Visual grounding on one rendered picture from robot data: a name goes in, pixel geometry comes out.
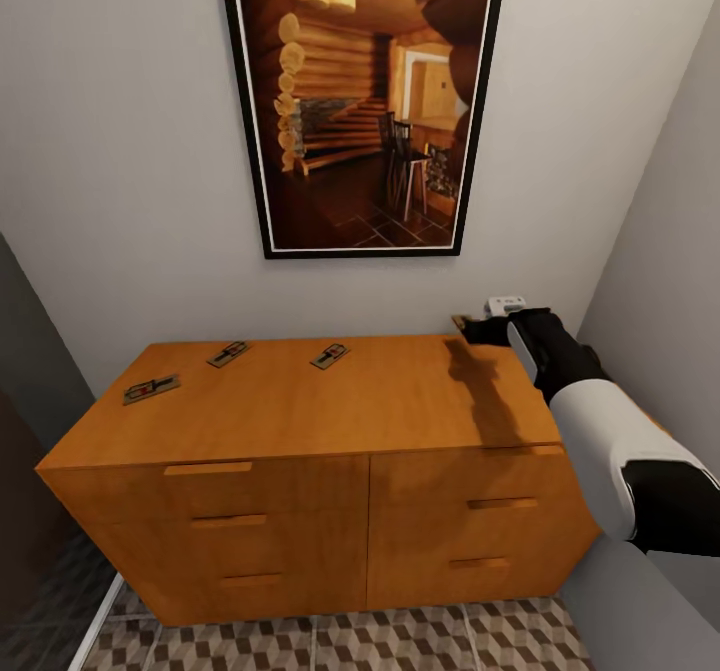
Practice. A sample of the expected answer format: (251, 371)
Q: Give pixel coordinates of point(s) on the door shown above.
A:
(53, 577)

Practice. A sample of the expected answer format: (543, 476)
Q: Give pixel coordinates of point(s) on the shower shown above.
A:
(97, 622)

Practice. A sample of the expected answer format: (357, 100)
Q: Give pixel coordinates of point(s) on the picture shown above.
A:
(362, 120)

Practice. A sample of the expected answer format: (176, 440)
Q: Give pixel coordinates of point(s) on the mousetrap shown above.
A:
(461, 321)
(150, 389)
(330, 356)
(229, 354)

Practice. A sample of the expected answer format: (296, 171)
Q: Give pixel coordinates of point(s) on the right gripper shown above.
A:
(482, 332)

